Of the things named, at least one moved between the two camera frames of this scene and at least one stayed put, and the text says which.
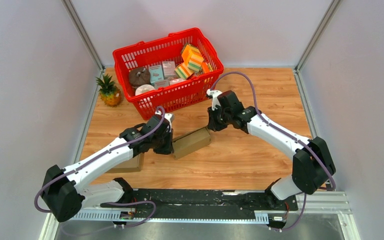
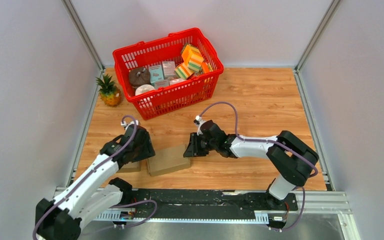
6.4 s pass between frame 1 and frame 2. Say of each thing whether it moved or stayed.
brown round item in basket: stayed
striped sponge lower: stayed
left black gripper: moved
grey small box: stayed
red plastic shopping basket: stayed
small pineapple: stayed
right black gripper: moved
